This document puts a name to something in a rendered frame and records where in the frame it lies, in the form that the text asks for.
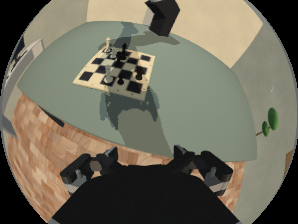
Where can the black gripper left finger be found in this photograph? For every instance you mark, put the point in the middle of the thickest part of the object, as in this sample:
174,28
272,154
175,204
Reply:
82,169

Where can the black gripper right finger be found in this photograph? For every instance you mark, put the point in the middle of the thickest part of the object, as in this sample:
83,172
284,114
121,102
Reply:
216,174

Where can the chessboard with chess pieces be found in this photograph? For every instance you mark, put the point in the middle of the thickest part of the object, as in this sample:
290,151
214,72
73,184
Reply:
93,74

